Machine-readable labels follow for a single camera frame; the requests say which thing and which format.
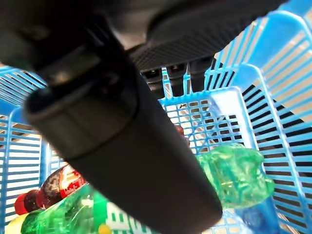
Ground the Coca-Cola bottle red label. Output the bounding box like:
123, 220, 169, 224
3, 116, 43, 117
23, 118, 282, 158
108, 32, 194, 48
14, 124, 190, 215

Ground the green Sprite bottle yellow cap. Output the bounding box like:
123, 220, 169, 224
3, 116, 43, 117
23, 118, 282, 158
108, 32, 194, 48
4, 143, 275, 234

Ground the blue plastic shopping basket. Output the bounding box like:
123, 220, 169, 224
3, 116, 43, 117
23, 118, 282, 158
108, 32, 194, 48
0, 0, 312, 234

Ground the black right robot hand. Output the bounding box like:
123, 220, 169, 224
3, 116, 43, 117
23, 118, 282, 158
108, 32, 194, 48
0, 0, 291, 232

